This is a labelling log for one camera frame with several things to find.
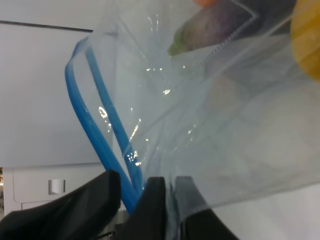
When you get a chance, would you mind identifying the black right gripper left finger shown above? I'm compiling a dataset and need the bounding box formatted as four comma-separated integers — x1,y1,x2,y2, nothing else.
0,170,121,240

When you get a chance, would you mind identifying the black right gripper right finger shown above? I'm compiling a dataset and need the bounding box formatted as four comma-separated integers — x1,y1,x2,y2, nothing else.
114,176,237,240

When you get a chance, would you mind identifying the clear plastic zipper bag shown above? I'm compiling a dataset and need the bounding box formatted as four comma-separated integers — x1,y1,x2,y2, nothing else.
64,0,320,235

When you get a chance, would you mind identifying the white cabinet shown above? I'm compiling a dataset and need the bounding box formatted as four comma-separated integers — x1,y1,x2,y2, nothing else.
3,163,105,215

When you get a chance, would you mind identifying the purple eggplant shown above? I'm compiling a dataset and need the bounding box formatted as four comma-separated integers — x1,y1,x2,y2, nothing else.
167,0,261,57

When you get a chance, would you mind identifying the orange fruit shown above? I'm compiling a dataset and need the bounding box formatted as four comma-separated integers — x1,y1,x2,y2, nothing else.
194,0,216,8

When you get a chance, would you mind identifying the yellow pear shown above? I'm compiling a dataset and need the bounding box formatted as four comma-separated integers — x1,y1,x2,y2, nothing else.
290,0,320,81

